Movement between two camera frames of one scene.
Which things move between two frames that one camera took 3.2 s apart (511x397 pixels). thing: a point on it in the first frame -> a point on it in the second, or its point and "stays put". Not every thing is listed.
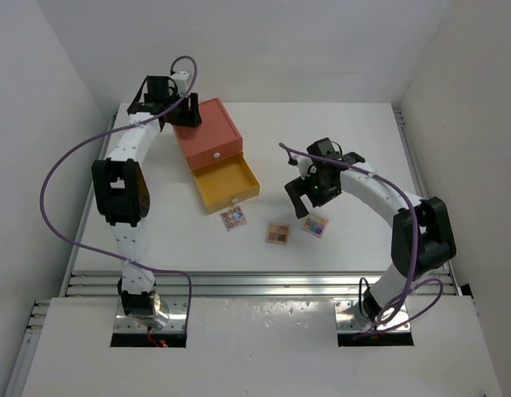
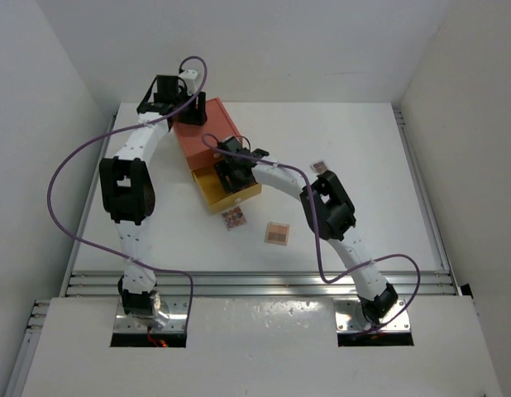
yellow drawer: x=225 y=182 stays put
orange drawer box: x=216 y=138 stays put
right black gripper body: x=314 y=187 -> x=225 y=169
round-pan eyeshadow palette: x=233 y=218 stays put
